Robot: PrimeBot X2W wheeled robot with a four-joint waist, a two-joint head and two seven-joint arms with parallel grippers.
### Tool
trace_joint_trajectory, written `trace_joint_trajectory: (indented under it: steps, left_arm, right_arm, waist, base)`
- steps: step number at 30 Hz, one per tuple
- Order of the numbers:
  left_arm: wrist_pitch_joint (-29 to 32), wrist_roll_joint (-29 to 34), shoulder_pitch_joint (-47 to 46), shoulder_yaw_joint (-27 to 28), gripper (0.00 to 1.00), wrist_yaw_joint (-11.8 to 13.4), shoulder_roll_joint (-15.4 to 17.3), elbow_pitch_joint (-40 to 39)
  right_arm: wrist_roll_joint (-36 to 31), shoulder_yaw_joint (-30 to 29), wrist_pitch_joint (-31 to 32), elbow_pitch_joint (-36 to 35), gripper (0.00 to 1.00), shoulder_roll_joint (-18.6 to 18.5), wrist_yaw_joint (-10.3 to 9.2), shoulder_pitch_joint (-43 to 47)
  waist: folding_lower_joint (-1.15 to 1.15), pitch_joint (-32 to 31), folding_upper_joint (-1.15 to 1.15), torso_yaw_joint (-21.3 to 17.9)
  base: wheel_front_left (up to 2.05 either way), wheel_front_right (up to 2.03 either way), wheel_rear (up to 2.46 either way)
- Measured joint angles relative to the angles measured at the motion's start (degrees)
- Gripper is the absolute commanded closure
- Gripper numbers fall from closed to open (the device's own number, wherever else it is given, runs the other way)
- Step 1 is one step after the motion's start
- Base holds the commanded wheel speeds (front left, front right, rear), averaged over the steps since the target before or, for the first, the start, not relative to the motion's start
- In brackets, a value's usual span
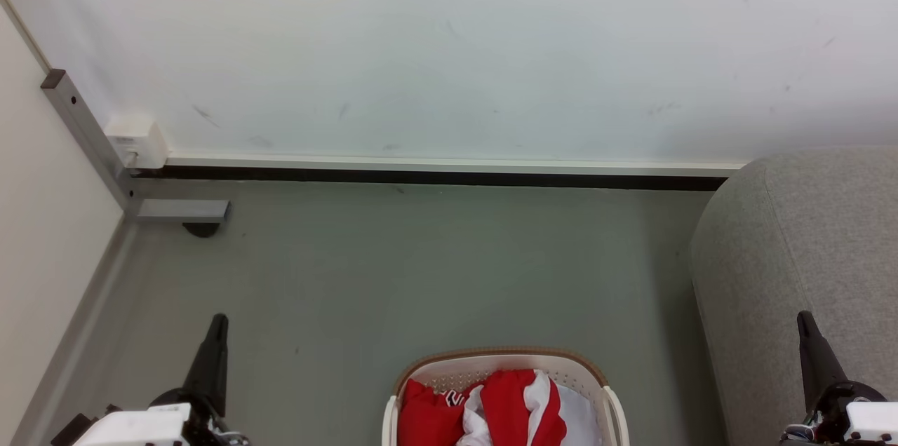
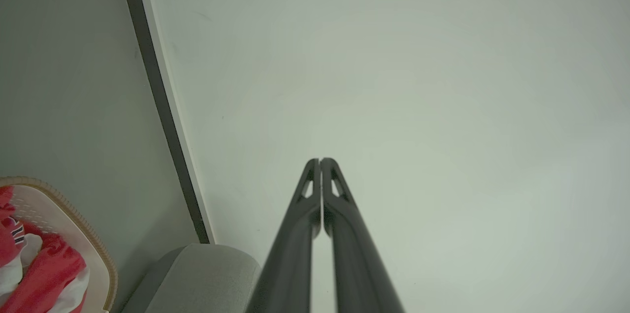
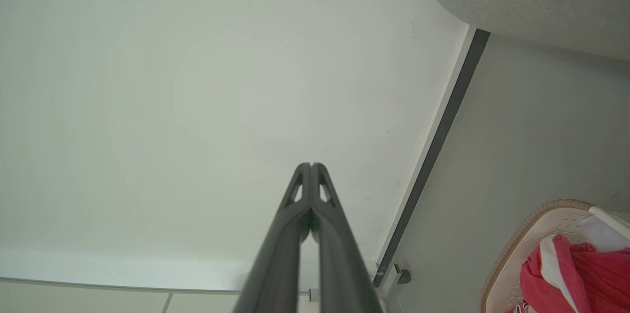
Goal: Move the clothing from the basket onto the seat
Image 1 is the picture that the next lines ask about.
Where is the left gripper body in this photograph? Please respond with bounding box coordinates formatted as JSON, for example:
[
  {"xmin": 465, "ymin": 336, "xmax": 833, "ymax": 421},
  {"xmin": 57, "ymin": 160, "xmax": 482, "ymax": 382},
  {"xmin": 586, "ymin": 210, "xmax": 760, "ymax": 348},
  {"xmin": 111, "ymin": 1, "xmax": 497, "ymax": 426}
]
[{"xmin": 51, "ymin": 390, "xmax": 250, "ymax": 446}]

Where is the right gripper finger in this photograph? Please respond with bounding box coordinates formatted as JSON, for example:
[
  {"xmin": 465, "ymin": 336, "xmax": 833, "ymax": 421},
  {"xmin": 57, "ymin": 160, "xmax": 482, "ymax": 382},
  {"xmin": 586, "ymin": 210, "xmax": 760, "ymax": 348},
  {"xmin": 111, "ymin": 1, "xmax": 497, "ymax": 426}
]
[{"xmin": 797, "ymin": 311, "xmax": 850, "ymax": 415}]

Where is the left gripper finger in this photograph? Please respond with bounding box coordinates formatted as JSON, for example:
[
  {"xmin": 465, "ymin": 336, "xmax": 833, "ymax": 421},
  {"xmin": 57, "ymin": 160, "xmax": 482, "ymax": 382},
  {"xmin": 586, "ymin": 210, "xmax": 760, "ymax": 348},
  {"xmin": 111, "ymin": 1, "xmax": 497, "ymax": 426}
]
[{"xmin": 182, "ymin": 313, "xmax": 229, "ymax": 417}]

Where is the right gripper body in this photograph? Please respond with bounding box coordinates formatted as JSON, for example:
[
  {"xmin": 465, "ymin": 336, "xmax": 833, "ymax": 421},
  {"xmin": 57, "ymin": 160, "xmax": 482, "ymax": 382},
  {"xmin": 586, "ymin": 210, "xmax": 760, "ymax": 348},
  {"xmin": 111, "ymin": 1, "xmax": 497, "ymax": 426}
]
[{"xmin": 781, "ymin": 381, "xmax": 898, "ymax": 446}]

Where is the red and white garment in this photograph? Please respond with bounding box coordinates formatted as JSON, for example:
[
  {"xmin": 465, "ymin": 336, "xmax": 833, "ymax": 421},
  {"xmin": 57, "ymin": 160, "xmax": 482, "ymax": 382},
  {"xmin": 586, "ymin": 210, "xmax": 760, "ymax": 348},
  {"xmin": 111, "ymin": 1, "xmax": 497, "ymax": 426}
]
[{"xmin": 397, "ymin": 369, "xmax": 568, "ymax": 446}]

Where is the grey fabric sofa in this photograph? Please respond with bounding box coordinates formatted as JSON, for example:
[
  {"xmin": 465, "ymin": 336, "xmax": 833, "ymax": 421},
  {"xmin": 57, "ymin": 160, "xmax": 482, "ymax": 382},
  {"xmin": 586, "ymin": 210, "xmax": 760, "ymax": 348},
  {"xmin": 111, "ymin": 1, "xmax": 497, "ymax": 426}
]
[{"xmin": 691, "ymin": 146, "xmax": 898, "ymax": 446}]

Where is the grey skirting board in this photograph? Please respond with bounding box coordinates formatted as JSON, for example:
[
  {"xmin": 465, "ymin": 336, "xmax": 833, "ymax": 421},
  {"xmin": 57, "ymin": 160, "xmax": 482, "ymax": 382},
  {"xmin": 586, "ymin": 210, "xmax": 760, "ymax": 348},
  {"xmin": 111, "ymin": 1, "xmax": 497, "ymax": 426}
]
[{"xmin": 8, "ymin": 218, "xmax": 139, "ymax": 446}]

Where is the white laundry basket brown rim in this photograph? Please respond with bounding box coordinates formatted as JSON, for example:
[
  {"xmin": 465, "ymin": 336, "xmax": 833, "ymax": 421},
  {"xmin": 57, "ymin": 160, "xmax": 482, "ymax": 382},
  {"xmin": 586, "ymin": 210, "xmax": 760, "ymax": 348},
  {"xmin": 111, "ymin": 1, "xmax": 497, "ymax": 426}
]
[{"xmin": 382, "ymin": 346, "xmax": 630, "ymax": 446}]

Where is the pale white cloth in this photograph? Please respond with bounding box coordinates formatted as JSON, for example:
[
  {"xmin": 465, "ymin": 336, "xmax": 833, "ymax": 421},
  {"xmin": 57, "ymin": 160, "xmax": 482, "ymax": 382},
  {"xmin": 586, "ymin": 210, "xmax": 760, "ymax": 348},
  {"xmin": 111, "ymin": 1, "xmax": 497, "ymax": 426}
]
[{"xmin": 558, "ymin": 383, "xmax": 603, "ymax": 446}]

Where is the black baseboard strip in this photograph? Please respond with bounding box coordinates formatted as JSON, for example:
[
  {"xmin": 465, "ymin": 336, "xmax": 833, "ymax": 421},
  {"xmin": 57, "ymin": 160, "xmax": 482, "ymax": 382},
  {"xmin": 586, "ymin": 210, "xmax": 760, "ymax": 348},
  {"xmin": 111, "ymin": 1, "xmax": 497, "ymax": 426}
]
[{"xmin": 132, "ymin": 165, "xmax": 729, "ymax": 192}]

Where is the white baseboard trim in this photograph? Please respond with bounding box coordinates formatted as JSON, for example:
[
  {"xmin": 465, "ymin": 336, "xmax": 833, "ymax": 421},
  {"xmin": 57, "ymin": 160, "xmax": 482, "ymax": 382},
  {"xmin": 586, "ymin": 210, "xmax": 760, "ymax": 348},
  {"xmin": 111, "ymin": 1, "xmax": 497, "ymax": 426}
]
[{"xmin": 165, "ymin": 155, "xmax": 746, "ymax": 177}]

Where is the white wall socket box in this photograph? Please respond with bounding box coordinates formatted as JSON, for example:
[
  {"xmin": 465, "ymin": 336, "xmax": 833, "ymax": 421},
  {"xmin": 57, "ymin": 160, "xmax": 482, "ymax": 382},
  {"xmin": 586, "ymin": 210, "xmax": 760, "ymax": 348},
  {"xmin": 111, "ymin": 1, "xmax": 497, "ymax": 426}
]
[{"xmin": 105, "ymin": 116, "xmax": 169, "ymax": 170}]

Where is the grey metal frame post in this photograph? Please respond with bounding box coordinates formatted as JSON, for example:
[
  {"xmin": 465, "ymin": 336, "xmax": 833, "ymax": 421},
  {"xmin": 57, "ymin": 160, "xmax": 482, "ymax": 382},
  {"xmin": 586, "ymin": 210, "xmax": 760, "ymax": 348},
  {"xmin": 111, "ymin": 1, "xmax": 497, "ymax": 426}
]
[{"xmin": 41, "ymin": 69, "xmax": 231, "ymax": 224}]

